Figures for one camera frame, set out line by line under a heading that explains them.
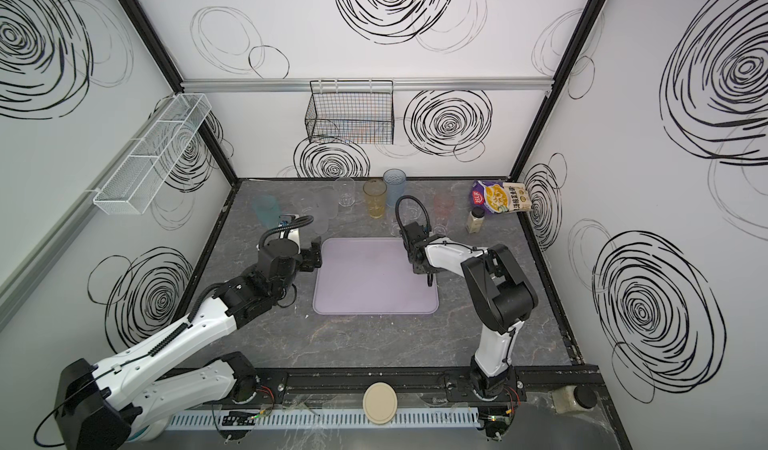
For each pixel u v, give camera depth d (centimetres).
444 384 75
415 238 77
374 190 100
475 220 99
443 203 108
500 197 112
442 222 105
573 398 65
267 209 99
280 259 55
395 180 108
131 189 72
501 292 49
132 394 42
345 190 111
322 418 64
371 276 94
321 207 106
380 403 66
